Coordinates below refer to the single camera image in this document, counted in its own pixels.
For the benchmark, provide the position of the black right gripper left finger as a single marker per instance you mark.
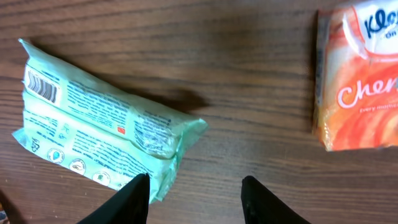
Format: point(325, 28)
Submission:
point(130, 205)

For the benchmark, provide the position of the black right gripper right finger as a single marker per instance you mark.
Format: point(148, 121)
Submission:
point(261, 206)

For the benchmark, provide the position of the teal wet wipes pack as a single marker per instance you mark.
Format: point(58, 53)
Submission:
point(75, 120)

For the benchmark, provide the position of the orange tissue pack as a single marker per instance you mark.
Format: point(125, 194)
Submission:
point(356, 76)

